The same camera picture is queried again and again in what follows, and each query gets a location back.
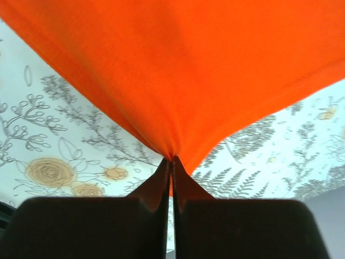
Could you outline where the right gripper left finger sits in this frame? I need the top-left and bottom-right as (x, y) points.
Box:
(1, 160), (170, 258)

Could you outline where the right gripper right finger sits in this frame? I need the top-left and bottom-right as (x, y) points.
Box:
(171, 157), (329, 259)

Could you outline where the orange t shirt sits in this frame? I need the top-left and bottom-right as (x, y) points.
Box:
(1, 1), (344, 176)

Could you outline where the floral table mat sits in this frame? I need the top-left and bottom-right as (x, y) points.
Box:
(0, 21), (345, 254)

